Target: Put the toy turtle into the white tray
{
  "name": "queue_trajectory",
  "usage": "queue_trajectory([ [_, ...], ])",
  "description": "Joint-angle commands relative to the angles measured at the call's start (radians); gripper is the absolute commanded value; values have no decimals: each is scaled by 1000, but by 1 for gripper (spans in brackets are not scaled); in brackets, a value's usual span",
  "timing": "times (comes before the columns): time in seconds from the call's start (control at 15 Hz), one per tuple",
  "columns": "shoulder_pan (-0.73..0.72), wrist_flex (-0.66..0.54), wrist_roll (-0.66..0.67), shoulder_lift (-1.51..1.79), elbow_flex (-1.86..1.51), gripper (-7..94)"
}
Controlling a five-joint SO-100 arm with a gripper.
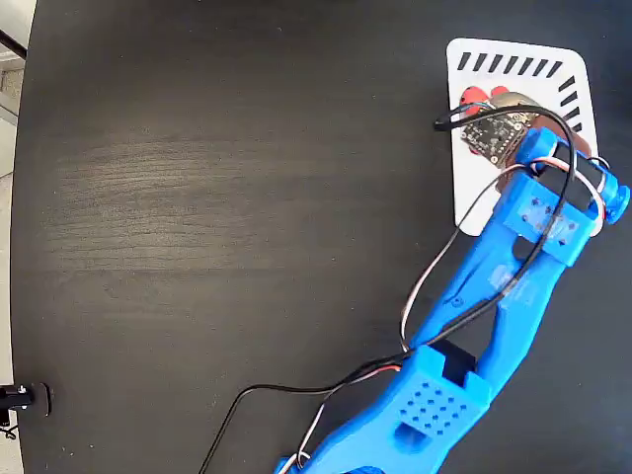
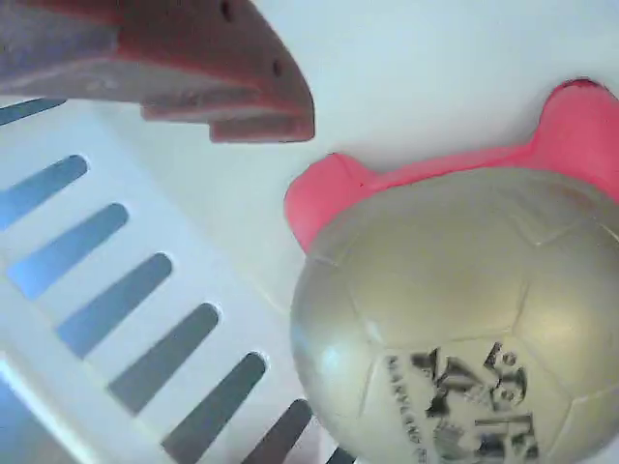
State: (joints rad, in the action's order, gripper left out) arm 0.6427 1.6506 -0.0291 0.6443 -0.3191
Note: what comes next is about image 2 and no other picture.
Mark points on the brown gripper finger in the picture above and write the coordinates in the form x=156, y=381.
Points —
x=193, y=48

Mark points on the red turtle toy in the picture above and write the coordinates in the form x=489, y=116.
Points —
x=459, y=290

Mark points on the white paper sheet with stripes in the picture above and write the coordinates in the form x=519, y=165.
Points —
x=411, y=72

